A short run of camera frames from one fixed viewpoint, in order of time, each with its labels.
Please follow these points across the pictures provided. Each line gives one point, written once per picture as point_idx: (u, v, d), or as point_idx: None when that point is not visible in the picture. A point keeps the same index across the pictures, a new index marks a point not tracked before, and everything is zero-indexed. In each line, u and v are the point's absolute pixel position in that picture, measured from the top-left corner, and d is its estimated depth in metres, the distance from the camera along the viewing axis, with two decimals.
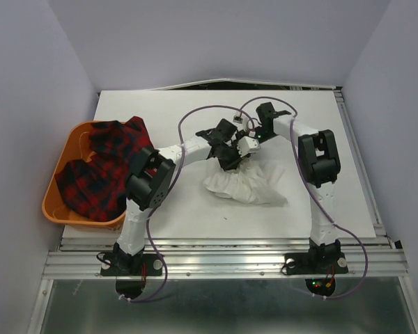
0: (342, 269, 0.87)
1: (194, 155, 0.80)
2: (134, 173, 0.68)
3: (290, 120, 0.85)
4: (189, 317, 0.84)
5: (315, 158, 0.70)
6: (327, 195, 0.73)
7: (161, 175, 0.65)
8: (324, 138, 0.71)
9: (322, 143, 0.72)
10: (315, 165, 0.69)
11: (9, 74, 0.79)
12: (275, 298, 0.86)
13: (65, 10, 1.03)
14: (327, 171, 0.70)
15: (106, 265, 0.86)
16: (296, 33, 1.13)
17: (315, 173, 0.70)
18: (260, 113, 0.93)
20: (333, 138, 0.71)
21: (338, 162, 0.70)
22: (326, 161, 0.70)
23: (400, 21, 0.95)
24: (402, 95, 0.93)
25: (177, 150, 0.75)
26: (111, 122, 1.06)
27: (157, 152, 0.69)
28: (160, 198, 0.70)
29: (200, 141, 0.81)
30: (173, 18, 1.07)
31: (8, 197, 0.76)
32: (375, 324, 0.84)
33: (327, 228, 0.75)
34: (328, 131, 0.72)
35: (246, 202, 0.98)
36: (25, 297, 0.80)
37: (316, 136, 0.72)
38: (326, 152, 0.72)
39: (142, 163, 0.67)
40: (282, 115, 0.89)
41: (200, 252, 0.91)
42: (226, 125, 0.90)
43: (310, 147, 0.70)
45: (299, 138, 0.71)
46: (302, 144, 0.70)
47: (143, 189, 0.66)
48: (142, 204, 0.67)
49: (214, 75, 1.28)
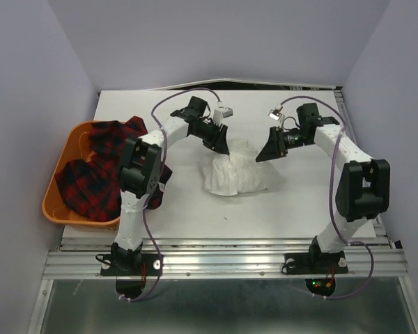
0: (343, 269, 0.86)
1: (175, 135, 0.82)
2: (123, 165, 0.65)
3: (338, 135, 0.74)
4: (189, 316, 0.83)
5: (360, 193, 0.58)
6: (354, 227, 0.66)
7: (152, 159, 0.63)
8: (376, 169, 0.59)
9: (371, 175, 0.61)
10: (356, 202, 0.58)
11: (9, 73, 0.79)
12: (275, 298, 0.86)
13: (65, 10, 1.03)
14: (368, 210, 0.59)
15: (106, 265, 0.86)
16: (296, 33, 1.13)
17: (354, 210, 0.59)
18: (302, 113, 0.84)
20: (387, 174, 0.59)
21: (386, 202, 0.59)
22: (371, 197, 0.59)
23: (400, 21, 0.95)
24: (403, 95, 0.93)
25: (159, 135, 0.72)
26: (111, 122, 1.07)
27: (140, 139, 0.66)
28: (155, 182, 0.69)
29: (177, 121, 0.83)
30: (173, 18, 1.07)
31: (8, 197, 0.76)
32: (375, 324, 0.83)
33: (338, 245, 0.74)
34: (384, 161, 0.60)
35: (253, 188, 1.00)
36: (25, 297, 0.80)
37: (367, 164, 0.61)
38: (373, 184, 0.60)
39: (129, 153, 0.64)
40: (328, 124, 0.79)
41: (200, 252, 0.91)
42: (198, 102, 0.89)
43: (357, 178, 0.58)
45: (347, 164, 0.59)
46: (348, 173, 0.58)
47: (136, 178, 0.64)
48: (140, 193, 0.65)
49: (214, 76, 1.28)
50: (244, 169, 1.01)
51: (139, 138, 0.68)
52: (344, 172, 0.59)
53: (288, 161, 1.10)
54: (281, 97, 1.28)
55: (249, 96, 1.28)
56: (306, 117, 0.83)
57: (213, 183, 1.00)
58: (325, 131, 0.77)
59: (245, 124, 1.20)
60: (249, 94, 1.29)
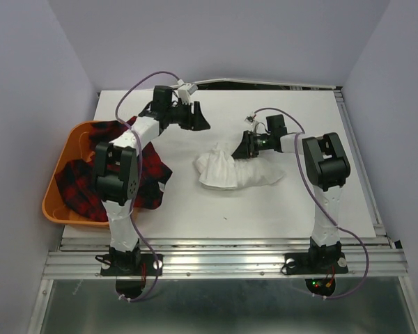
0: (342, 269, 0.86)
1: (146, 135, 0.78)
2: (99, 175, 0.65)
3: (295, 133, 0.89)
4: (189, 317, 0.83)
5: (322, 159, 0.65)
6: (334, 198, 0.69)
7: (126, 163, 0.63)
8: (329, 140, 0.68)
9: (328, 147, 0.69)
10: (322, 167, 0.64)
11: (10, 73, 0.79)
12: (276, 298, 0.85)
13: (65, 10, 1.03)
14: (336, 174, 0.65)
15: (106, 265, 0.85)
16: (295, 33, 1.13)
17: (324, 175, 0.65)
18: (271, 122, 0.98)
20: (338, 140, 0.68)
21: (347, 163, 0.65)
22: (334, 163, 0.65)
23: (400, 21, 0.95)
24: (402, 94, 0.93)
25: (130, 137, 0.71)
26: (111, 122, 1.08)
27: (112, 145, 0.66)
28: (135, 187, 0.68)
29: (147, 122, 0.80)
30: (173, 18, 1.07)
31: (8, 197, 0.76)
32: (376, 325, 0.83)
33: (330, 230, 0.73)
34: (333, 133, 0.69)
35: (254, 181, 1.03)
36: (25, 296, 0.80)
37: (321, 139, 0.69)
38: (333, 154, 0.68)
39: (102, 161, 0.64)
40: (290, 133, 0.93)
41: (200, 252, 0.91)
42: (162, 94, 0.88)
43: (315, 147, 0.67)
45: (304, 139, 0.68)
46: (307, 146, 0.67)
47: (113, 185, 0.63)
48: (120, 200, 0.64)
49: (214, 75, 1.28)
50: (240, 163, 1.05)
51: (111, 143, 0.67)
52: (304, 147, 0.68)
53: (287, 161, 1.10)
54: (281, 97, 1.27)
55: (249, 96, 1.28)
56: (275, 130, 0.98)
57: (208, 175, 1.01)
58: (288, 139, 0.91)
59: (245, 124, 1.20)
60: (249, 94, 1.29)
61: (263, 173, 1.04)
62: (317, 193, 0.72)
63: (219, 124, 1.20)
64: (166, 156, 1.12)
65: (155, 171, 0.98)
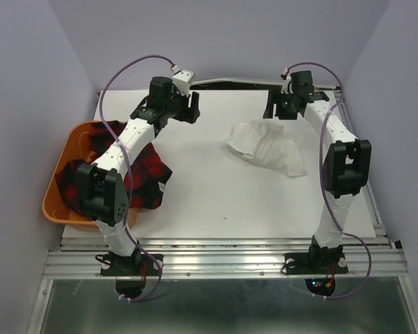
0: (343, 269, 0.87)
1: (137, 145, 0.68)
2: (84, 197, 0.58)
3: (326, 113, 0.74)
4: (189, 317, 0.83)
5: (342, 169, 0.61)
6: (344, 206, 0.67)
7: (111, 189, 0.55)
8: (358, 147, 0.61)
9: (355, 152, 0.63)
10: (338, 177, 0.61)
11: (10, 72, 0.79)
12: (276, 298, 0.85)
13: (65, 10, 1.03)
14: (350, 184, 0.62)
15: (106, 265, 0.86)
16: (295, 33, 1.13)
17: (337, 184, 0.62)
18: (296, 79, 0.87)
20: (369, 152, 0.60)
21: (366, 177, 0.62)
22: (352, 174, 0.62)
23: (400, 20, 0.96)
24: (402, 94, 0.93)
25: (116, 153, 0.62)
26: (111, 122, 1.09)
27: (95, 166, 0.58)
28: (125, 206, 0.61)
29: (138, 125, 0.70)
30: (173, 17, 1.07)
31: (8, 197, 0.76)
32: (376, 325, 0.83)
33: (334, 234, 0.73)
34: (366, 141, 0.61)
35: (276, 165, 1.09)
36: (25, 297, 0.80)
37: (351, 144, 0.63)
38: (355, 163, 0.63)
39: (84, 184, 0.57)
40: (318, 101, 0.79)
41: (200, 252, 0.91)
42: (161, 90, 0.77)
43: (341, 158, 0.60)
45: (331, 145, 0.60)
46: (332, 153, 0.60)
47: (99, 209, 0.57)
48: (110, 223, 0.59)
49: (214, 76, 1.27)
50: (272, 140, 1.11)
51: (94, 163, 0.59)
52: (329, 152, 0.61)
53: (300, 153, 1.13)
54: None
55: (249, 97, 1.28)
56: (300, 87, 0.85)
57: (237, 142, 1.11)
58: (316, 108, 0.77)
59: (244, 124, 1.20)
60: (249, 95, 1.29)
61: (288, 161, 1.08)
62: (327, 195, 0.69)
63: (219, 124, 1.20)
64: (167, 156, 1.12)
65: (155, 171, 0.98)
